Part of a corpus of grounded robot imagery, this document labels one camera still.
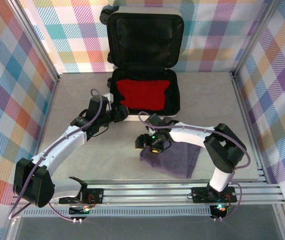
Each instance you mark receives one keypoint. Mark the purple cloth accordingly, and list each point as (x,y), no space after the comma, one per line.
(172,160)

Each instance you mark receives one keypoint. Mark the red cloth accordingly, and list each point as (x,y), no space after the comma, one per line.
(142,93)

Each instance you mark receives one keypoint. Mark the white hard-shell suitcase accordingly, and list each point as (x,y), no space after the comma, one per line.
(145,37)

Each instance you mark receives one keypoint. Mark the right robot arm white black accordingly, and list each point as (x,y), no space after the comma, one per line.
(222,150)

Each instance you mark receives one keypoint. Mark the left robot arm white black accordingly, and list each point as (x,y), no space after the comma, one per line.
(57,147)

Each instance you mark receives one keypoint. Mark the black circuit board with lights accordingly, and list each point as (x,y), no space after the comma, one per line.
(78,210)
(218,211)

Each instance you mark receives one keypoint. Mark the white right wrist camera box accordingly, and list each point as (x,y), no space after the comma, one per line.
(147,124)

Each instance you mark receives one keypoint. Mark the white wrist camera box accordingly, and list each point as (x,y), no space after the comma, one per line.
(108,98)
(147,124)

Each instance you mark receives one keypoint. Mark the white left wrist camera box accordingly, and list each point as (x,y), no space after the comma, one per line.
(108,98)

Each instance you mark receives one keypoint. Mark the aluminium front rail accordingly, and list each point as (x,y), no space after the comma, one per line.
(145,193)

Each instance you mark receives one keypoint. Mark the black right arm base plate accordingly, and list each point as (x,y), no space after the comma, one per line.
(200,195)

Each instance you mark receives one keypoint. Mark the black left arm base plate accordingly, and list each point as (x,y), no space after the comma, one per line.
(96,195)

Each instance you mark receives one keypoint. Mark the aluminium side rail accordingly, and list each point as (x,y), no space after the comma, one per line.
(241,100)

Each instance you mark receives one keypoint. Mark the aluminium corner post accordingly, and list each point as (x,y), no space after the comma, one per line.
(36,40)
(253,37)

